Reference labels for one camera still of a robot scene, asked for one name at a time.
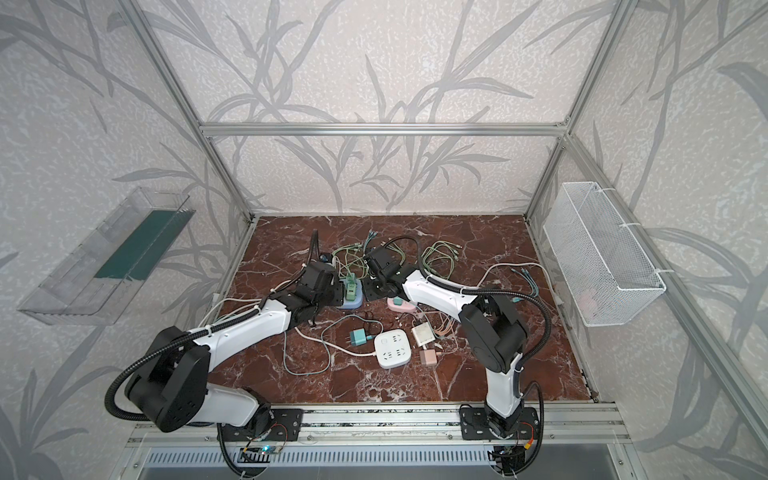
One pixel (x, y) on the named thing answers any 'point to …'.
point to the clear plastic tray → (92, 284)
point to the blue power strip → (352, 304)
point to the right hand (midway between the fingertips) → (368, 279)
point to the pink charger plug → (428, 357)
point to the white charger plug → (423, 335)
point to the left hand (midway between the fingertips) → (343, 277)
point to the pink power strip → (406, 306)
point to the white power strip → (393, 348)
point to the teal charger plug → (358, 337)
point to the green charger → (351, 287)
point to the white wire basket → (607, 275)
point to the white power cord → (334, 343)
